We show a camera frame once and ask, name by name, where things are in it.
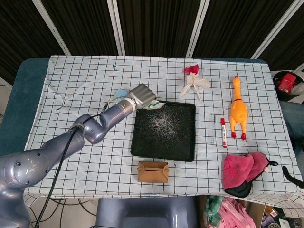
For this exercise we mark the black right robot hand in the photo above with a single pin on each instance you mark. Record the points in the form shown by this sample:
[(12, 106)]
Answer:
[(291, 177)]

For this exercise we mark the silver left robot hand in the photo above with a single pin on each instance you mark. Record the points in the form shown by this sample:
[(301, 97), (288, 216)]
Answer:
[(142, 96)]

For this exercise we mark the white green packet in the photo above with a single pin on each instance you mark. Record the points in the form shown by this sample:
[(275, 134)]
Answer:
[(154, 104)]

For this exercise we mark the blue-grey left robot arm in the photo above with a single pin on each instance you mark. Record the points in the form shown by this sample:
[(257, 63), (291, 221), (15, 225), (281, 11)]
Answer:
[(54, 147)]

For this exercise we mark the black rectangular tray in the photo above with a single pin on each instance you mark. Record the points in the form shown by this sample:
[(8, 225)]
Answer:
[(166, 147)]

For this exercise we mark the light blue sponge block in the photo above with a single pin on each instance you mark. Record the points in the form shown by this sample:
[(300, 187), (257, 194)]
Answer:
[(120, 93)]

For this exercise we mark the brown cardboard storage box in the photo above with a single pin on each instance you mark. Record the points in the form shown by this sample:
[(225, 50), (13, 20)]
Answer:
[(257, 211)]

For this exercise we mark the white black checkered tablecloth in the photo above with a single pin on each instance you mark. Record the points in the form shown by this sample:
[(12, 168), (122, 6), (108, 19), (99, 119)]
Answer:
[(95, 76)]

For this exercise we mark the white feather toy red tip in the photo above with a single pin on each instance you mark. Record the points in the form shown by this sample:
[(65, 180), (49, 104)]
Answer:
[(193, 79)]

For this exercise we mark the pink cloth with black trim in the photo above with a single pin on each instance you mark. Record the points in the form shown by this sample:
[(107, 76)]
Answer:
[(237, 171)]

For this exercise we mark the pink fabric bundle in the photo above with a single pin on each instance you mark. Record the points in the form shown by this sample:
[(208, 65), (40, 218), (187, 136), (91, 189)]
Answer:
[(235, 213)]

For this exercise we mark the transparent plastic ruler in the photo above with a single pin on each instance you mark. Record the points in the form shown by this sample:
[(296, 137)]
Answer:
[(211, 133)]

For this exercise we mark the red white marker pen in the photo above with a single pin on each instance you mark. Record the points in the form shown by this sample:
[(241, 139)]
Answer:
[(223, 133)]

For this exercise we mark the brown cardboard carry box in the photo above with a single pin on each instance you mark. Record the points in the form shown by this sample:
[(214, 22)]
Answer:
[(153, 175)]

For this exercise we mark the green fabric bundle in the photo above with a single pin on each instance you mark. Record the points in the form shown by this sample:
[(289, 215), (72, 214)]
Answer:
[(213, 209)]

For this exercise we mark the yellow rubber chicken toy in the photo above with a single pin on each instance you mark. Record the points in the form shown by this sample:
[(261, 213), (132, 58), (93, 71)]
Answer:
[(238, 111)]

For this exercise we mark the black waste bin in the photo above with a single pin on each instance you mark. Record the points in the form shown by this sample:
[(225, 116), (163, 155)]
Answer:
[(278, 91)]

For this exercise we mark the red carton box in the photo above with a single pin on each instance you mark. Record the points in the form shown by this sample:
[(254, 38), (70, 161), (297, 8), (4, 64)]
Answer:
[(287, 82)]

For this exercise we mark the blue-grey robot torso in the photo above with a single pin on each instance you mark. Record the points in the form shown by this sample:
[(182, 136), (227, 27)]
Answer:
[(147, 213)]

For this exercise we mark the white screen frame post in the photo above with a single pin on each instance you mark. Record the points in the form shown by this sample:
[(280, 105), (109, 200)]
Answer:
[(273, 31), (116, 26), (52, 28), (197, 28)]

